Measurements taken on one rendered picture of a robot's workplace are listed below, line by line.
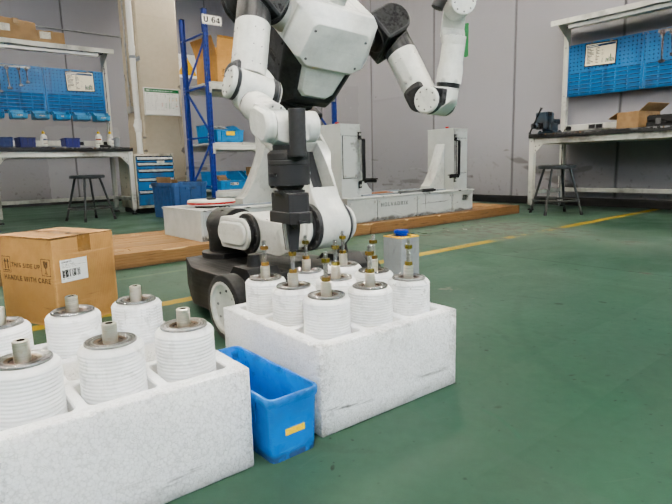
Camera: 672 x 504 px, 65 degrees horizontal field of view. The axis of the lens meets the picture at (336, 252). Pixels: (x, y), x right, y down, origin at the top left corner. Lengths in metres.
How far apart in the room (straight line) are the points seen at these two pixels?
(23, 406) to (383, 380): 0.64
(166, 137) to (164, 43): 1.20
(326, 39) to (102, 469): 1.14
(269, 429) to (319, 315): 0.23
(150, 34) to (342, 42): 6.29
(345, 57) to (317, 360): 0.90
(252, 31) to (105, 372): 0.90
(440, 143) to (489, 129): 2.12
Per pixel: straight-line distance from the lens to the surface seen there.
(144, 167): 6.64
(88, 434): 0.85
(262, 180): 3.60
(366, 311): 1.11
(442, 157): 4.87
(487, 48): 7.13
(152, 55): 7.69
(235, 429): 0.95
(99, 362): 0.86
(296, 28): 1.52
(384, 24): 1.68
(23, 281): 2.10
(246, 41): 1.41
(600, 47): 6.28
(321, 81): 1.60
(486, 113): 7.02
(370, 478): 0.95
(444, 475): 0.97
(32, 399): 0.85
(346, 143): 3.91
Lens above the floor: 0.51
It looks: 9 degrees down
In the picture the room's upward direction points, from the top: 1 degrees counter-clockwise
